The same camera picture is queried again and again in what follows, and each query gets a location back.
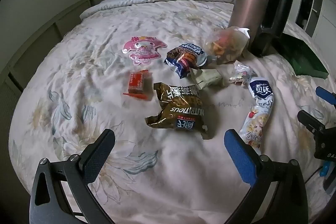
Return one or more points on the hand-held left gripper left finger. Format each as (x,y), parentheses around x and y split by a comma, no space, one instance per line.
(97,153)

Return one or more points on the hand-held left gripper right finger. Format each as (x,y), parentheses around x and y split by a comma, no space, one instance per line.
(240,158)

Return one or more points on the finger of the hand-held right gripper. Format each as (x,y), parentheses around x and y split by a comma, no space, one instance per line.
(325,94)
(311,122)

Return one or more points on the red snack packet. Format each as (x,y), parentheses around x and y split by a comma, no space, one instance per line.
(137,83)

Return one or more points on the clear bag of colourful snacks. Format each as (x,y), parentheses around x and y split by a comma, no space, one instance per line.
(227,44)

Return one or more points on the dark green box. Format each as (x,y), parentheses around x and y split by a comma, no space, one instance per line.
(302,56)

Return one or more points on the long white snack bag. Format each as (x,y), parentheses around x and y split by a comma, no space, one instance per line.
(260,111)

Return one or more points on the floral bedspread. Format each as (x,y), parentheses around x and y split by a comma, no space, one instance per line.
(92,87)

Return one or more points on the gold brown snack bag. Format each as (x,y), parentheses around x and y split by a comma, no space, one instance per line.
(181,108)

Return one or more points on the small clear candy packet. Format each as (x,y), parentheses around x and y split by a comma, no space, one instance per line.
(242,73)

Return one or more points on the pale green snack packet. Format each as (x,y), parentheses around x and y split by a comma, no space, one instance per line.
(208,78)

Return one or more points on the pink cartoon snack packet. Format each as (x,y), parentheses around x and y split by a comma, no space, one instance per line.
(144,49)

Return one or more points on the blue snack packet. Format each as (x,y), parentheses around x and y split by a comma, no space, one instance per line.
(186,57)

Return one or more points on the low beige cabinet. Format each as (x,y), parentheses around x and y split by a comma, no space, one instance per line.
(39,35)

